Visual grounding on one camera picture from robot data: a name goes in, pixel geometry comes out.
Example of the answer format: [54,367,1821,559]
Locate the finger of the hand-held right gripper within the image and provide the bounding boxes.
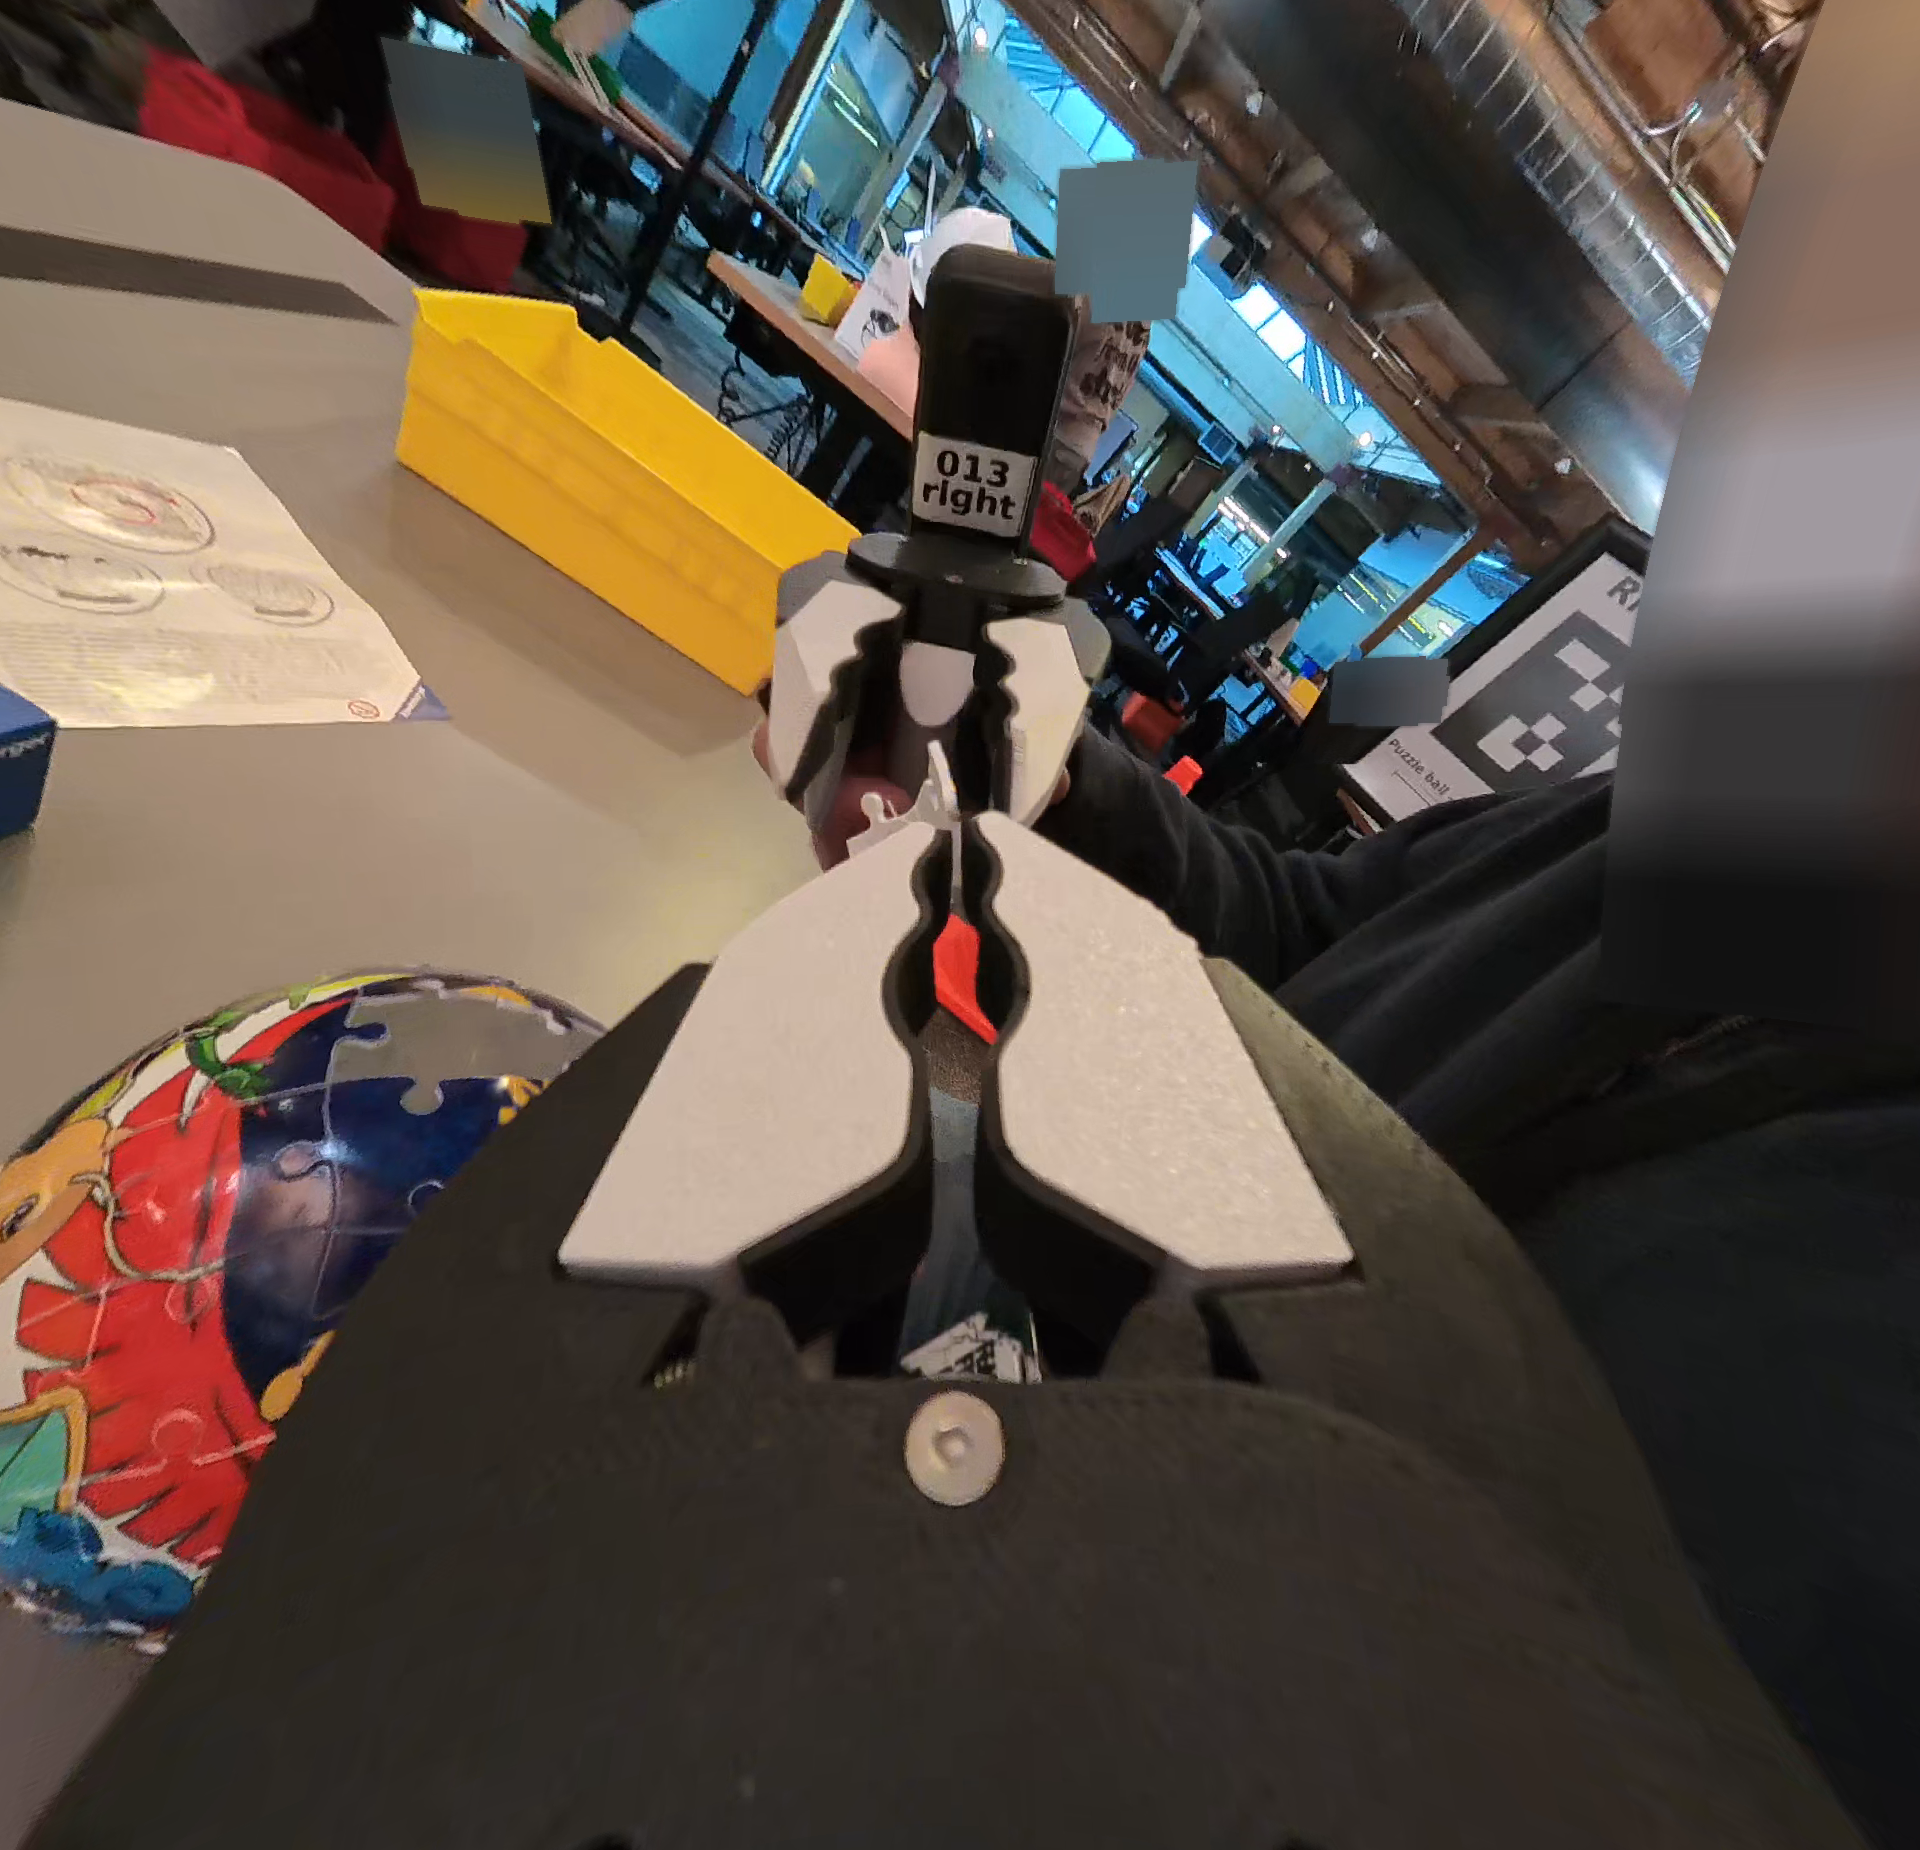
[966,613,1094,825]
[764,565,912,839]

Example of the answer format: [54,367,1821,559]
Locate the red puzzle piece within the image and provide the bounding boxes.
[841,742,1003,1048]

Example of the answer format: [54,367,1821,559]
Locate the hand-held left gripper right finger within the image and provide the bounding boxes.
[966,812,1359,1289]

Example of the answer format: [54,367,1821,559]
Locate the colourful puzzle ball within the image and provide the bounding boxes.
[0,970,610,1660]

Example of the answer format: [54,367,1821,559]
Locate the yellow plastic bin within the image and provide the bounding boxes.
[394,287,868,699]

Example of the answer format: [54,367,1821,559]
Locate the wooden background table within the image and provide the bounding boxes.
[702,251,937,434]

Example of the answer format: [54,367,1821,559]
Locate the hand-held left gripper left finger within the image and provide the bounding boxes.
[555,816,966,1297]

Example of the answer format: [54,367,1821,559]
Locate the red plastic bins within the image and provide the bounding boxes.
[141,48,531,296]

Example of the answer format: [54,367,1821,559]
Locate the black-white marker sign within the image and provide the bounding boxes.
[1340,521,1654,836]

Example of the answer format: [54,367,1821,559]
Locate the white instruction sheet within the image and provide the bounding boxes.
[0,396,451,734]

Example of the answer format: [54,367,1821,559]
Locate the blue puzzle box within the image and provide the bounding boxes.
[0,681,59,840]

